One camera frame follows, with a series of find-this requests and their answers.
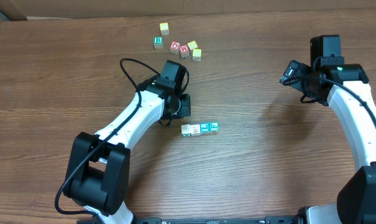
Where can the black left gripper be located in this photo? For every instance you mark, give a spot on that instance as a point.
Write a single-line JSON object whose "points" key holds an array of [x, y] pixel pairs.
{"points": [[184, 108]]}

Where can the yellow wooden block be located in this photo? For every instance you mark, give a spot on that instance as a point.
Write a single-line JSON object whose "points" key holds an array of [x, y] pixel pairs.
{"points": [[164, 28], [192, 45], [196, 54]]}

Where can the red I wooden block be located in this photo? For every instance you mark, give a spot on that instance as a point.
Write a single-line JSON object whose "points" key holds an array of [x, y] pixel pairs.
{"points": [[186, 130]]}

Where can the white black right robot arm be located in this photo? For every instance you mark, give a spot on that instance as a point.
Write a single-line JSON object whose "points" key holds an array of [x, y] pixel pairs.
{"points": [[345, 89]]}

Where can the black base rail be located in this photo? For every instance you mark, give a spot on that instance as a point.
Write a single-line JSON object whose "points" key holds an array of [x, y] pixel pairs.
{"points": [[296, 219]]}

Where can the red M wooden block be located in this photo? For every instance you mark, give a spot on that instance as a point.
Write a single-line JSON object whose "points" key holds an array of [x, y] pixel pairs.
{"points": [[184, 51]]}

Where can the green B wooden block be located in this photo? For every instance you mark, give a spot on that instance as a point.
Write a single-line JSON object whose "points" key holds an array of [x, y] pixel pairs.
{"points": [[158, 42]]}

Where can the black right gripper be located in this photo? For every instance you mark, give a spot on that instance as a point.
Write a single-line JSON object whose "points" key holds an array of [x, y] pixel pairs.
{"points": [[317, 96]]}

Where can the yellow top wooden block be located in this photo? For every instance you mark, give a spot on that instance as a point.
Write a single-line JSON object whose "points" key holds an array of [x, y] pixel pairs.
{"points": [[164, 28]]}

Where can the red O wooden block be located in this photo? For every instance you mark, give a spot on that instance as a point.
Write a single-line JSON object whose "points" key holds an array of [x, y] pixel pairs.
{"points": [[174, 47]]}

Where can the green letter wooden block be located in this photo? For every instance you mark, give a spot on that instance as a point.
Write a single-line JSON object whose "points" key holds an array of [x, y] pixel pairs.
{"points": [[214, 127]]}

